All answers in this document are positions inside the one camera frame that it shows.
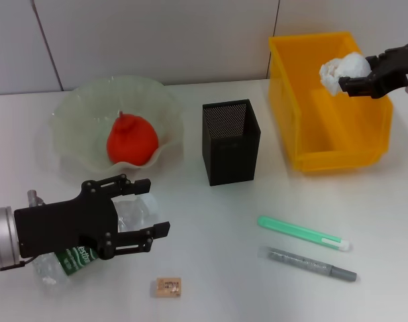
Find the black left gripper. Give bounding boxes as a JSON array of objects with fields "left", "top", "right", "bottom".
[{"left": 14, "top": 173, "right": 172, "bottom": 262}]

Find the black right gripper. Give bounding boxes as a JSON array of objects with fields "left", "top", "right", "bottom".
[{"left": 338, "top": 40, "right": 408, "bottom": 100}]

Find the white paper ball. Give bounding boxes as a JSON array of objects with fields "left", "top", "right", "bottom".
[{"left": 319, "top": 52, "right": 372, "bottom": 97}]

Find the red-orange toy orange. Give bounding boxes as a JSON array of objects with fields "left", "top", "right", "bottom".
[{"left": 106, "top": 112, "right": 159, "bottom": 166}]

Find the clear green-label water bottle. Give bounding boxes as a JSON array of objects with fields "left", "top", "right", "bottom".
[{"left": 32, "top": 196, "right": 160, "bottom": 290}]

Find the small tan eraser block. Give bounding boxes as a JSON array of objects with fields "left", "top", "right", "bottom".
[{"left": 156, "top": 277, "right": 183, "bottom": 299}]

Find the black mesh pen holder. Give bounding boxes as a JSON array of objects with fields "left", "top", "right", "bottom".
[{"left": 201, "top": 99, "right": 261, "bottom": 187}]

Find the pale green glass fruit plate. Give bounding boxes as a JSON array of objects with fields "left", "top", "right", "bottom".
[{"left": 49, "top": 76, "right": 187, "bottom": 175}]

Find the mint green pen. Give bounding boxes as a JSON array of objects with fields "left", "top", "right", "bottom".
[{"left": 256, "top": 215, "right": 354, "bottom": 253}]

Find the grey marker pen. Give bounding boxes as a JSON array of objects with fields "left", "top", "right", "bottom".
[{"left": 259, "top": 246, "right": 358, "bottom": 282}]

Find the yellow plastic bin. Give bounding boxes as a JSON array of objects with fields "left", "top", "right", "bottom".
[{"left": 268, "top": 32, "right": 394, "bottom": 174}]

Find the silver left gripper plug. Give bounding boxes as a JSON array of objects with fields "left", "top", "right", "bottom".
[{"left": 26, "top": 189, "right": 45, "bottom": 207}]

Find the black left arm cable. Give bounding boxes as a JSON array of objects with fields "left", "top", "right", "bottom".
[{"left": 0, "top": 260, "right": 36, "bottom": 274}]

